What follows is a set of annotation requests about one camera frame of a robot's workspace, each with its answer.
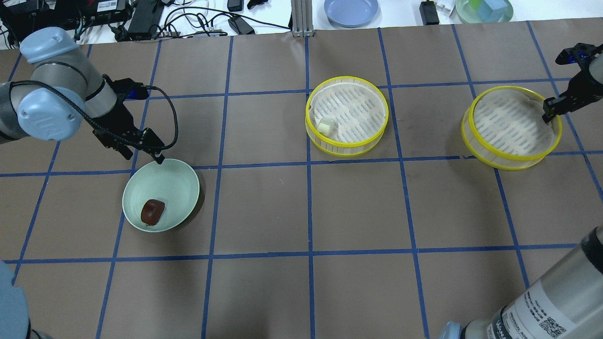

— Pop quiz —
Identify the blue sponge block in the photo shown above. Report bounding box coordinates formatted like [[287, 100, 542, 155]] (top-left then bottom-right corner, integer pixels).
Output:
[[480, 0, 508, 22]]

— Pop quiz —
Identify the green glass bowl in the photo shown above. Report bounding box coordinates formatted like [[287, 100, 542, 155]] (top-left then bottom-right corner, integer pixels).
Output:
[[455, 0, 514, 24]]

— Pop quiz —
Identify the light green plate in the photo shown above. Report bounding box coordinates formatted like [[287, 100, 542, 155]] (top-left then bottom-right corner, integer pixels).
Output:
[[122, 159, 201, 233]]

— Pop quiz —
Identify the white bun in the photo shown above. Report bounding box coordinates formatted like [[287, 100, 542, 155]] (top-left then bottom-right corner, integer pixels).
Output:
[[315, 117, 337, 137]]

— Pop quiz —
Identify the brown bun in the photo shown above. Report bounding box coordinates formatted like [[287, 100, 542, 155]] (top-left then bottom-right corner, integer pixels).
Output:
[[140, 198, 166, 226]]

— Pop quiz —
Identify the yellow steamer basket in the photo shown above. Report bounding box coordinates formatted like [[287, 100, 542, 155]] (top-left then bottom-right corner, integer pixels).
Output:
[[304, 76, 390, 157], [461, 86, 563, 171]]

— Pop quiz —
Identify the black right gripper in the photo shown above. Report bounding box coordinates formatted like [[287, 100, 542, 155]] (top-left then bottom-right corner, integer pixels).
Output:
[[541, 43, 603, 124]]

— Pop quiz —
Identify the black braided cable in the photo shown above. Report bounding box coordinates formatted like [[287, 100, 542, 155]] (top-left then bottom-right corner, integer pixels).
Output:
[[9, 80, 179, 151]]

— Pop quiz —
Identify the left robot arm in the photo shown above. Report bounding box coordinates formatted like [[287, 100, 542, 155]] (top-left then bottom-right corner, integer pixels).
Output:
[[1, 26, 168, 164]]

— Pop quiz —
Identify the black power adapter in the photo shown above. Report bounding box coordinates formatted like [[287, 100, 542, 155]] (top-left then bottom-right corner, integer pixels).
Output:
[[419, 0, 440, 26]]

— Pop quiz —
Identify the green sponge block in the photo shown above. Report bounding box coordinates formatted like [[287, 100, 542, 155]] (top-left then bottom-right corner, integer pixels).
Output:
[[469, 0, 485, 17]]

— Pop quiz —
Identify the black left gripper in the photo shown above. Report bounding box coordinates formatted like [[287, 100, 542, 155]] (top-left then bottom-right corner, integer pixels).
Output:
[[93, 75, 165, 165]]

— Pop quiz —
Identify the blue plate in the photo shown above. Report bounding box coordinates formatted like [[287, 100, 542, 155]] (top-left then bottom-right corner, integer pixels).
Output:
[[323, 0, 379, 28]]

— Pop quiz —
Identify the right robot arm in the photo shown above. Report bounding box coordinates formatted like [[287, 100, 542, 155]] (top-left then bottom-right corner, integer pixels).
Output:
[[439, 43, 603, 339]]

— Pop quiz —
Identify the aluminium frame post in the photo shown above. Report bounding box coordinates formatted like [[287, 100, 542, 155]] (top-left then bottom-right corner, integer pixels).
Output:
[[291, 0, 315, 37]]

